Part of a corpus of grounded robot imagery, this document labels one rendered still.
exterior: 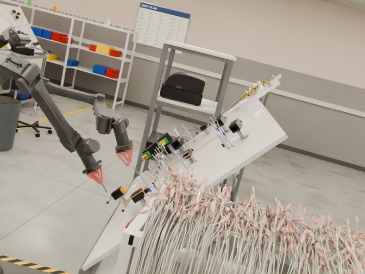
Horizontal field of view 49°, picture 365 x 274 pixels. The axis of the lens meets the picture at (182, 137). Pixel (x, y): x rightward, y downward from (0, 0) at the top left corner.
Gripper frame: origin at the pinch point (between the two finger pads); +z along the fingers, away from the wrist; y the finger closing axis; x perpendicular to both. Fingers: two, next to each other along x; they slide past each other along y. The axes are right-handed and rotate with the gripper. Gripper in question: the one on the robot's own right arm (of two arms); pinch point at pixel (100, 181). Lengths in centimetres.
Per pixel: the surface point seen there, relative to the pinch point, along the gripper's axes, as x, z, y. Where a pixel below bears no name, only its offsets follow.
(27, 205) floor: 169, 24, 156
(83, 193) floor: 147, 50, 216
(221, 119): -58, 5, 44
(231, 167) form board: -64, 12, -19
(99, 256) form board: 2.5, 23.4, -27.9
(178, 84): -31, -18, 107
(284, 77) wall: -103, 112, 754
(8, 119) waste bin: 218, -62, 268
